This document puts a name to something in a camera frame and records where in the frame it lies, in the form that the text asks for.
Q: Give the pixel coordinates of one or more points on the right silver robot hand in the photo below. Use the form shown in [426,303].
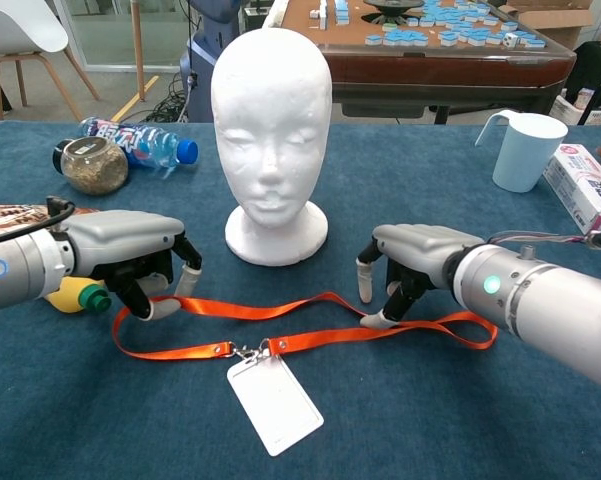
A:
[420,245]

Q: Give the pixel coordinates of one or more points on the blue labelled drink bottle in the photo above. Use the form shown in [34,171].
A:
[150,142]

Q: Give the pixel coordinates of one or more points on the blue mahjong tile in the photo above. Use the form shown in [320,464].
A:
[373,40]
[535,42]

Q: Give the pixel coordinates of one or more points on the blue felt table cover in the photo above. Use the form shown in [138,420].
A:
[430,400]

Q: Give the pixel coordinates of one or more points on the white foam mannequin head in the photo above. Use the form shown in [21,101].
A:
[272,125]

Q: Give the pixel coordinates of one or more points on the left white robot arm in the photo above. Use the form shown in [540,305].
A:
[20,265]

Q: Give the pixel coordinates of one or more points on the round glass jar black lid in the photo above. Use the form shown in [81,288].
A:
[95,170]

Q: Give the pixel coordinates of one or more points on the brown cardboard box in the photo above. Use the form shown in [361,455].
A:
[555,22]

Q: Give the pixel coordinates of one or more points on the wooden pole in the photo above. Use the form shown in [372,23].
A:
[137,50]

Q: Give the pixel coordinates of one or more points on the white pink toothpaste box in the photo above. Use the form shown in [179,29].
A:
[585,185]

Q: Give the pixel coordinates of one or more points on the white printed carton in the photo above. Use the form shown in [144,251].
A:
[570,107]

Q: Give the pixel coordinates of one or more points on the white chair wooden legs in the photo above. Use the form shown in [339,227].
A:
[15,25]

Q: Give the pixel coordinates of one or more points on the brown mahjong table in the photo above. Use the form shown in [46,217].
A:
[430,70]

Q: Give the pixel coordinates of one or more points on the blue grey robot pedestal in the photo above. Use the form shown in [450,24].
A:
[200,65]

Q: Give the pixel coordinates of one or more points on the white face mahjong tile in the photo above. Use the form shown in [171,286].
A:
[511,40]

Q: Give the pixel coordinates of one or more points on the white ID badge card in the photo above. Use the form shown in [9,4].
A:
[275,400]

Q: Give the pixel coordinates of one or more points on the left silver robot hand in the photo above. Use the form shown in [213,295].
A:
[125,235]

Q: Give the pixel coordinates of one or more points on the yellow drink bottle green cap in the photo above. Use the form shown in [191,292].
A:
[67,295]

